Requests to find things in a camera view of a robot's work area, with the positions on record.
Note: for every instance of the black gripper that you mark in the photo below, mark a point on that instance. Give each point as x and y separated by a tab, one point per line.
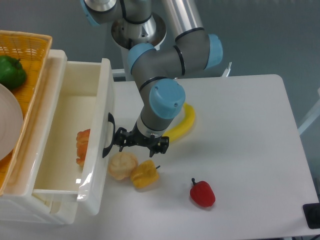
122	138

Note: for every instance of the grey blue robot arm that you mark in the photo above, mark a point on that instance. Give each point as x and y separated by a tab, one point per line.
153	70

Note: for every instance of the white plastic drawer cabinet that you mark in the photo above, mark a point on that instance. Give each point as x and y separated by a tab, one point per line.
17	203

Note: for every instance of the pale bread roll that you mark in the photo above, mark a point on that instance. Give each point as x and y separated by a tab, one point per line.
121	165

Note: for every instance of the yellow bell pepper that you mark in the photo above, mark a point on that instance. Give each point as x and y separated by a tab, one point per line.
144	174

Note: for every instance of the yellow banana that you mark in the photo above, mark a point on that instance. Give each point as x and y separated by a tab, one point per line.
184	126

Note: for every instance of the orange croissant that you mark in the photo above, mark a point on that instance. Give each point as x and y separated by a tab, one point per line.
82	140

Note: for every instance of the red bell pepper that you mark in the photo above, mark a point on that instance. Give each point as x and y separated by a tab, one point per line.
202	194

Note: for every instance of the beige plate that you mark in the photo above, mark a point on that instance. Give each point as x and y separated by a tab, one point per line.
11	121

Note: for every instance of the orange woven basket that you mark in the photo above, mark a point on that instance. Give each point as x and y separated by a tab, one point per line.
33	50

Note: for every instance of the green bell pepper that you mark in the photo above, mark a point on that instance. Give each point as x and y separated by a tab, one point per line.
12	74

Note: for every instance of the black device at table edge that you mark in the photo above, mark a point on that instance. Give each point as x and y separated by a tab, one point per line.
312	215

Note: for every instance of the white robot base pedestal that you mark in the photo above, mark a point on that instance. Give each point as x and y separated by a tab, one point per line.
126	35

